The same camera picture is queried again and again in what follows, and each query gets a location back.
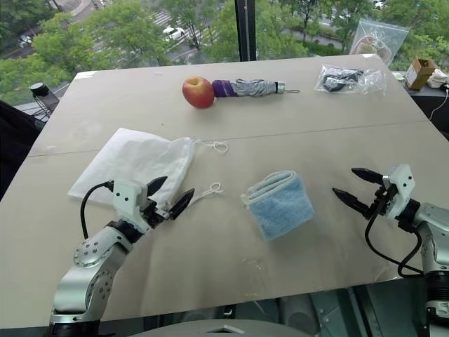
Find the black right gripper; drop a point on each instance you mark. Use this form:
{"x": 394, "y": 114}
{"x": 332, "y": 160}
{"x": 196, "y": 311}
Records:
{"x": 381, "y": 201}

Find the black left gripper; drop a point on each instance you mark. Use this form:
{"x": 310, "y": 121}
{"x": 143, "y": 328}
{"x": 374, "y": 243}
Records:
{"x": 153, "y": 210}

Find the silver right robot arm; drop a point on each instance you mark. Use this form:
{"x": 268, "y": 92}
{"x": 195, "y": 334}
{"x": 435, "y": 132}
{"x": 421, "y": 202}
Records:
{"x": 431, "y": 242}

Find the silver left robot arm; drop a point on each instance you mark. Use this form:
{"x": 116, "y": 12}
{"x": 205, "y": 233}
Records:
{"x": 92, "y": 260}

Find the folded blue towel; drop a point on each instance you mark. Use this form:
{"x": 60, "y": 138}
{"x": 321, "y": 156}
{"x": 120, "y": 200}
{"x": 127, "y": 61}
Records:
{"x": 280, "y": 207}

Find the clear bag with black item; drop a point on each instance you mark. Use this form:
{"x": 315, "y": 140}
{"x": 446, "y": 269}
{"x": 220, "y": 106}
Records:
{"x": 345, "y": 80}

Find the clear zip bag with food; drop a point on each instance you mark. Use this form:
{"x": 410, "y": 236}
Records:
{"x": 377, "y": 40}

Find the red apple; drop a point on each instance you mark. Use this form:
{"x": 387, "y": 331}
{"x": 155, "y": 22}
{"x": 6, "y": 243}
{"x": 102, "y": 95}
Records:
{"x": 198, "y": 92}

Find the small cardboard box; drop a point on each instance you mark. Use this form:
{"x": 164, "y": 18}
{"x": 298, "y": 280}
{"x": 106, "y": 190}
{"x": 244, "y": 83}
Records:
{"x": 420, "y": 73}

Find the folded purple grey umbrella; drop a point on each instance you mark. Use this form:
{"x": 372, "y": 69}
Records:
{"x": 245, "y": 87}

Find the white crumpled cloth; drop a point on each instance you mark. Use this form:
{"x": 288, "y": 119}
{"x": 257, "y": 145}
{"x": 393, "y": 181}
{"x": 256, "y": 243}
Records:
{"x": 437, "y": 78}

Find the black round device on stand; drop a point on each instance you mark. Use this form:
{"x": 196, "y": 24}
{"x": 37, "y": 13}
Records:
{"x": 42, "y": 92}

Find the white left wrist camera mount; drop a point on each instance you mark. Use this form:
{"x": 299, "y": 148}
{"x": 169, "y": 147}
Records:
{"x": 127, "y": 199}

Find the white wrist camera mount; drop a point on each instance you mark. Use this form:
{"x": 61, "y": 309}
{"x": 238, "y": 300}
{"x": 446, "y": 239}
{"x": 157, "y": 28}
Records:
{"x": 400, "y": 191}
{"x": 127, "y": 199}

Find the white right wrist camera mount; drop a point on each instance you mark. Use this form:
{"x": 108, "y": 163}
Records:
{"x": 400, "y": 191}

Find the black window frame post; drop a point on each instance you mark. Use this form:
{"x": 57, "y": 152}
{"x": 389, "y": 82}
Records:
{"x": 246, "y": 29}

